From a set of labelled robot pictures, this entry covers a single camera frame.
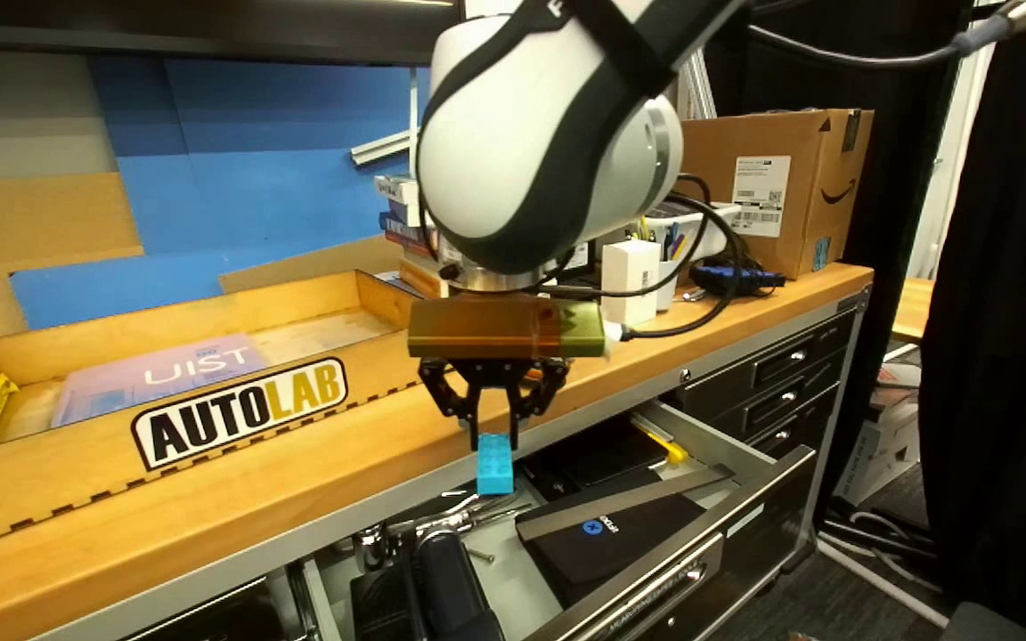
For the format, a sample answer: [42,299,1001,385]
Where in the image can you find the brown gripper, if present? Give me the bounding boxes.
[401,293,571,454]

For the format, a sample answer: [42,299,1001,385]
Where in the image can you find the blue lego brick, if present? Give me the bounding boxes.
[473,432,520,497]

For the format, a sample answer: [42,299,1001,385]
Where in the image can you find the grey steel drawer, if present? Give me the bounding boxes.
[286,398,824,641]

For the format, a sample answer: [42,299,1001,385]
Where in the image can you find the black drawer cabinet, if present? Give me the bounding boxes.
[664,293,878,541]

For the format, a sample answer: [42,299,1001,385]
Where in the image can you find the plain black case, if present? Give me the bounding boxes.
[515,415,671,502]

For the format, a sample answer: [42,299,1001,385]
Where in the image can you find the chrome metal hand tools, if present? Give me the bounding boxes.
[357,495,515,567]

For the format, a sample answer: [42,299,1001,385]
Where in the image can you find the grey flat metal bar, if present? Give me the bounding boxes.
[512,463,736,543]

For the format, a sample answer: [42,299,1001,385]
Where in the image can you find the black box with blue sticker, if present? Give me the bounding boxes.
[512,486,710,611]

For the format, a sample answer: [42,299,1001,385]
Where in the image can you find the white power adapter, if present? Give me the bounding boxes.
[599,233,666,331]

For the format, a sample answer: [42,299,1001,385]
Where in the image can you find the white thick book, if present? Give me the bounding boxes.
[369,169,424,218]

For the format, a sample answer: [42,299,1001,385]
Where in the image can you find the wooden tray with Autolab label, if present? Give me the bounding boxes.
[0,266,448,562]

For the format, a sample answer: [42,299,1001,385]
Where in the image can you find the purple UIST booklet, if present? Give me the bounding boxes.
[50,331,271,432]

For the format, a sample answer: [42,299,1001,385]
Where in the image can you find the brown cardboard box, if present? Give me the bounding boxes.
[677,105,878,285]

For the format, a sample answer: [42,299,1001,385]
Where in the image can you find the black monitor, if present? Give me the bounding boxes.
[0,0,471,65]

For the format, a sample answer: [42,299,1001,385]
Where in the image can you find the black curtain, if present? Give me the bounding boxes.
[702,0,1026,641]

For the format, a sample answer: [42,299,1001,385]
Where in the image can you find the greenish wrist camera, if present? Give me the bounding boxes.
[557,295,628,359]

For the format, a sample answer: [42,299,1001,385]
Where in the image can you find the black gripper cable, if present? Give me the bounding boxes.
[552,174,754,347]

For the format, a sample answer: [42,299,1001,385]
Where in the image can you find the blue cable connector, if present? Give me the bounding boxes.
[688,257,790,299]

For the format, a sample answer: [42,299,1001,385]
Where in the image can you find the blue foam wall panel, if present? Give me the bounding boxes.
[8,49,436,331]

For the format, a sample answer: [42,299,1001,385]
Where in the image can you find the brown wall panel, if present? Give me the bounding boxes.
[0,166,145,359]

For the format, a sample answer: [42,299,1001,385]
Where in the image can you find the grey braided cable hose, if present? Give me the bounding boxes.
[743,0,1026,70]

